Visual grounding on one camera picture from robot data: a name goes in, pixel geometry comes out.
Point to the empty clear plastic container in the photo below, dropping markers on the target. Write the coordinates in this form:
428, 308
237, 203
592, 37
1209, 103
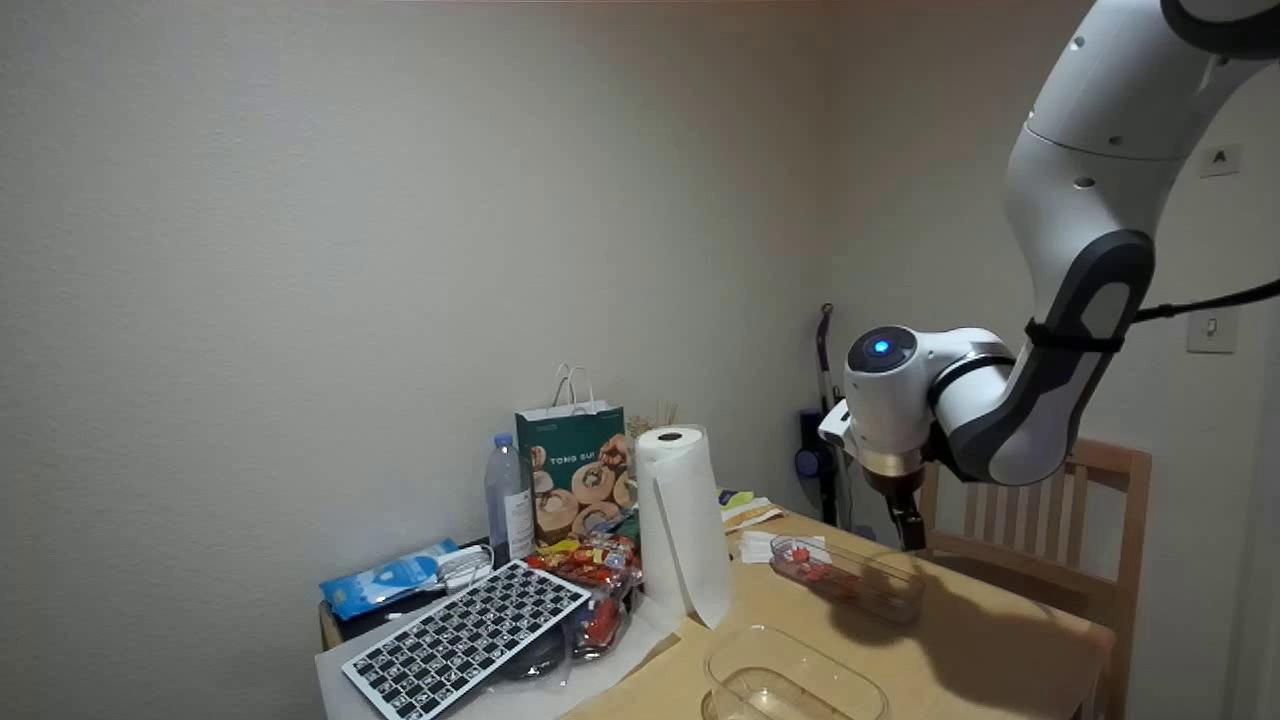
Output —
760, 673

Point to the green gift bag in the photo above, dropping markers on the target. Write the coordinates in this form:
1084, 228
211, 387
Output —
578, 460

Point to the clear water bottle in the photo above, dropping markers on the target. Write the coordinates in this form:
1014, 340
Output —
500, 483

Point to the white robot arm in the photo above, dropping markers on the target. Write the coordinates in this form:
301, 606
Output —
1091, 177

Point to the white paper napkin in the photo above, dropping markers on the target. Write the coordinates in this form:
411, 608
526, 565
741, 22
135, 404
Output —
764, 549

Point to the yellow green small packet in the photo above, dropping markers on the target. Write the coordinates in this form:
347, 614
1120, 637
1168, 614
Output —
751, 511

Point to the white paper towel roll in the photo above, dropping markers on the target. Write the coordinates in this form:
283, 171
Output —
680, 540

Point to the clear container with red pieces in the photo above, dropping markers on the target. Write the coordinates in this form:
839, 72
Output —
882, 587

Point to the white cloth under items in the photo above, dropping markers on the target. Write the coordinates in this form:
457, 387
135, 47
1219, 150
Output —
548, 698

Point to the white wall switch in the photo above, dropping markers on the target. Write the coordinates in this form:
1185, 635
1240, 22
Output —
1213, 332

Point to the blue tissue pack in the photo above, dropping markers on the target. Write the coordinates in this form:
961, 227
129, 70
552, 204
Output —
389, 583

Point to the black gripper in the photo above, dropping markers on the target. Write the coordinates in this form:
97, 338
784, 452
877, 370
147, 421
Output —
901, 511

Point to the black white checkered board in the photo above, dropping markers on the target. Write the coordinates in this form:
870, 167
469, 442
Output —
455, 647

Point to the wooden chair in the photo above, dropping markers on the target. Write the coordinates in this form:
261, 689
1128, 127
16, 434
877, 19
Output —
1034, 540

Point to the black vacuum cleaner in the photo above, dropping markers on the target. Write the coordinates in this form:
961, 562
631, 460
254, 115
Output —
819, 456

